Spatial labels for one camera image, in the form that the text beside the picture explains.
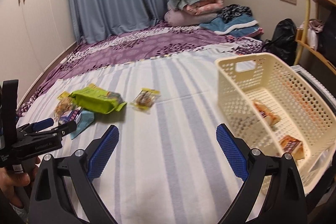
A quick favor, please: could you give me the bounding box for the white purple snack packet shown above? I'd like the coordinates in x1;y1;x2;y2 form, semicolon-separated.
58;107;82;125

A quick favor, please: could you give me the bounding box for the light blue snack packet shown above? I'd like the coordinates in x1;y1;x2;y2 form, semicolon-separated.
70;110;95;139

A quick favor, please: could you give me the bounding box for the pink cloth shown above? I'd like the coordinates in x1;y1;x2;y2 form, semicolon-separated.
306;19;324;46

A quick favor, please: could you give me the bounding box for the large green snack packet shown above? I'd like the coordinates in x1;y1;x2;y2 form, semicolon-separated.
69;86;128;115

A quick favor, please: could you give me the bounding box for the clear yellow-edged snack packet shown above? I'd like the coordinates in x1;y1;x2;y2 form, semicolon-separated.
130;88;161;111
54;91;75;119

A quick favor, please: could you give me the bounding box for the white framed mirror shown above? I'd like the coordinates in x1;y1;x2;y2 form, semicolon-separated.
291;64;336;105

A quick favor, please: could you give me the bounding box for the blue white-trimmed blanket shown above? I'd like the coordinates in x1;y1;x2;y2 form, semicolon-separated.
199;13;263;38

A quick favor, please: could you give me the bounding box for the orange bread packet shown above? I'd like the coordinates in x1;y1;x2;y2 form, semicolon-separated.
252;99;281;126
278;135;305;161

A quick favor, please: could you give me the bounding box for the black white patterned cloth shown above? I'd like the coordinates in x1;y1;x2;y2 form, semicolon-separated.
219;4;253;24

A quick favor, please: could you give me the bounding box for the black handbag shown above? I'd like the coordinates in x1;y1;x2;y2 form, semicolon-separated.
265;18;298;65

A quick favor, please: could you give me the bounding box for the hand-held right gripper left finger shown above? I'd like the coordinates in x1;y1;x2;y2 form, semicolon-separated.
28;124;120;224

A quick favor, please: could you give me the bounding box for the cream plastic basket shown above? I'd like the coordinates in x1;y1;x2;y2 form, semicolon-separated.
215;53;336;194

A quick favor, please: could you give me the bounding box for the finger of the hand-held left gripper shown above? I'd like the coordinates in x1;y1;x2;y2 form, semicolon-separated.
16;118;55;135
25;120;77;142

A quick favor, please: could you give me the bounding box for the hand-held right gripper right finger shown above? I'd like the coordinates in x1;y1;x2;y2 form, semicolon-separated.
216;123;307;224

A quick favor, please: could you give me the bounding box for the purple floral bedsheet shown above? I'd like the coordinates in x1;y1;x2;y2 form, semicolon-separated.
17;22;265;117

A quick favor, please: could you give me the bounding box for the lilac pillow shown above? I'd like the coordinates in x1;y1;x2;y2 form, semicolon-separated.
164;10;221;28

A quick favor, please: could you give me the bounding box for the person's left hand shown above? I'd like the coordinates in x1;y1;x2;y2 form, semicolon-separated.
0;158;40;207

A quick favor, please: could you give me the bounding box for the white blue striped blanket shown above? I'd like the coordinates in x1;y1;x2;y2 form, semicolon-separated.
16;48;292;224

